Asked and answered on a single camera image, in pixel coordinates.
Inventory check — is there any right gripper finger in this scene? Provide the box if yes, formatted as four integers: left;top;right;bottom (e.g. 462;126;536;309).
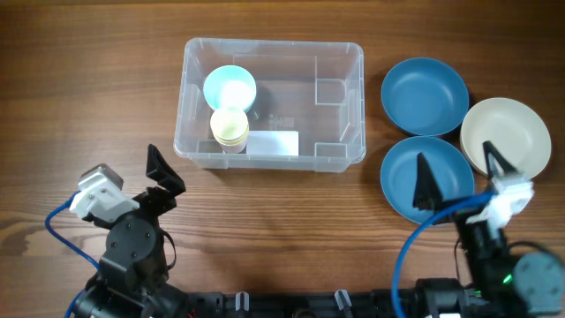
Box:
412;152;443;211
482;140;517;179

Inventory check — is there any dark blue plate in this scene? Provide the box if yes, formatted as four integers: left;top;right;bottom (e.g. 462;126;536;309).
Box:
380;136;475;223
380;57;471;136

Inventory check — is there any cream beige plate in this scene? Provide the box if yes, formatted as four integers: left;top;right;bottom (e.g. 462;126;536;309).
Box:
460;97;552;178

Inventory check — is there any pink cup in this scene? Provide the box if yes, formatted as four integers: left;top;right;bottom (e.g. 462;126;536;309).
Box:
220;140;247;154

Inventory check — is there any cream pale yellow cup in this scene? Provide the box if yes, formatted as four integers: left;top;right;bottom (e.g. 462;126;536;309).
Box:
210;108;249;141

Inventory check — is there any light blue bowl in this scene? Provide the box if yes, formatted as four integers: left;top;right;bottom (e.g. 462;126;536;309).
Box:
203;65;257;113

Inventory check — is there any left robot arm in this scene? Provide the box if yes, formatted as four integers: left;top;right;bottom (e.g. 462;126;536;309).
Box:
70;145;190;317

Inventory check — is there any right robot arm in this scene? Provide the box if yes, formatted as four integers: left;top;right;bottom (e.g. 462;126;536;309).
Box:
410;141;564;317

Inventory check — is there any clear plastic storage container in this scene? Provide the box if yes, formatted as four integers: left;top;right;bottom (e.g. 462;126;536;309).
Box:
173;38;366;172

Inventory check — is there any left blue cable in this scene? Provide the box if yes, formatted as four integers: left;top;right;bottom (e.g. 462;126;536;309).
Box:
43;192;101;318

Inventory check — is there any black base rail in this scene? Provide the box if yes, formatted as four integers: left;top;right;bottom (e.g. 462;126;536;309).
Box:
184;289;396;318

